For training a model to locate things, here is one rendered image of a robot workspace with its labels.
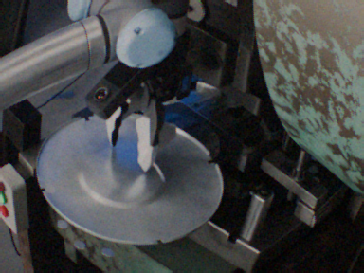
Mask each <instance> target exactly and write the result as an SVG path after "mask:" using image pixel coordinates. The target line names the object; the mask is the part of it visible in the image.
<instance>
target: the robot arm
mask: <svg viewBox="0 0 364 273"><path fill-rule="evenodd" d="M189 2H190V0H68V14H69V17H70V18H71V19H72V20H75V21H77V20H80V21H79V22H77V23H74V24H72V25H70V26H67V27H63V28H61V29H58V30H56V31H54V32H52V33H50V34H48V35H46V36H45V37H42V38H40V39H38V40H35V41H33V42H32V43H30V44H28V45H25V46H23V47H21V48H19V49H17V50H14V51H13V52H11V53H10V54H8V55H6V56H4V57H2V58H0V112H1V111H2V110H4V109H6V108H8V107H11V106H12V105H14V104H16V103H17V102H19V101H21V100H24V99H26V98H29V97H31V96H34V95H36V94H38V93H40V92H42V91H45V90H47V89H48V88H50V87H52V86H54V85H56V84H57V83H59V82H63V81H66V80H68V79H70V78H73V77H75V76H78V75H81V74H83V73H85V72H87V71H88V70H90V69H93V68H96V67H98V66H102V65H103V64H109V63H111V62H113V61H116V60H119V59H120V60H119V61H118V62H117V63H116V64H115V65H114V66H112V68H111V69H110V70H109V71H108V72H107V73H106V74H105V75H104V76H103V77H102V78H101V79H100V81H99V82H98V84H96V85H95V86H94V87H93V88H92V90H91V91H90V92H89V93H88V94H87V96H85V102H86V103H87V105H88V107H89V109H90V111H92V112H93V113H95V114H96V115H97V116H98V117H99V118H100V119H104V120H106V125H107V130H108V138H109V141H110V143H111V145H112V146H116V144H117V142H118V137H119V128H120V126H121V122H122V121H124V120H125V119H126V118H128V117H129V116H130V115H131V114H132V113H134V112H135V111H137V112H138V113H139V112H141V111H142V110H144V111H143V117H141V118H140V119H138V120H137V121H136V128H137V131H138V150H139V158H138V163H139V165H140V166H141V168H142V169H143V171H144V172H148V171H149V170H150V169H151V167H152V166H153V164H154V163H155V158H156V157H157V153H159V152H160V150H161V149H162V148H164V147H165V146H166V145H167V144H168V143H170V142H171V141H172V140H173V139H174V138H175V135H176V126H175V125H174V124H172V123H167V122H165V121H164V117H165V112H164V106H163V104H162V103H165V102H166V101H169V100H172V99H173V98H174V97H175V92H176V91H177V93H176V99H175V100H176V101H179V100H182V99H184V98H186V97H188V96H189V95H190V92H191V83H192V79H191V78H192V73H193V69H194V65H193V64H191V63H188V62H187V61H186V58H187V53H188V50H187V48H188V42H189V39H190V34H191V28H188V27H186V22H187V17H188V13H189V12H188V9H189V6H190V4H189ZM182 64H183V65H186V66H187V67H182V68H181V66H179V65H182ZM183 65H182V66H183ZM189 75H190V78H189V83H188V89H187V90H185V91H182V92H180V91H181V89H182V86H183V82H182V81H183V78H184V77H187V76H189Z"/></svg>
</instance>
